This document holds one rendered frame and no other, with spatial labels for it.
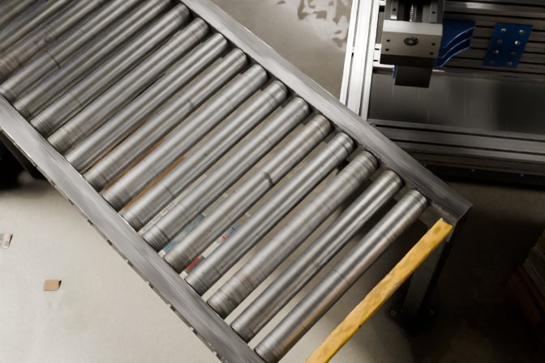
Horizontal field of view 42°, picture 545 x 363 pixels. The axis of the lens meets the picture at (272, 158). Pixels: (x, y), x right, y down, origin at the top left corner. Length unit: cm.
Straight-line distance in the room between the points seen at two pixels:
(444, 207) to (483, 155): 74
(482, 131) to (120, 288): 120
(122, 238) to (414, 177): 59
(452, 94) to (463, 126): 12
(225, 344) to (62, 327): 104
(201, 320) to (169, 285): 10
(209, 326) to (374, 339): 89
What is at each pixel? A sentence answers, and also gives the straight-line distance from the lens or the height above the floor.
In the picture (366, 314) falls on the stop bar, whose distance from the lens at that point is 133.
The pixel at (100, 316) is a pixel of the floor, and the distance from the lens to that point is 229.
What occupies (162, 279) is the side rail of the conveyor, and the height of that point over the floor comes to 80.
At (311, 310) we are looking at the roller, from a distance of 136.
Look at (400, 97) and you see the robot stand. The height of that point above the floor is 21.
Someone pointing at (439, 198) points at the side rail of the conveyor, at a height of 80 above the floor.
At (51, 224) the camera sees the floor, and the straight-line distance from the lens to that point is 245.
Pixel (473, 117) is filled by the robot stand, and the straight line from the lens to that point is 225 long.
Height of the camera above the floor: 211
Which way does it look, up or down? 62 degrees down
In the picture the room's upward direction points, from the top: 9 degrees counter-clockwise
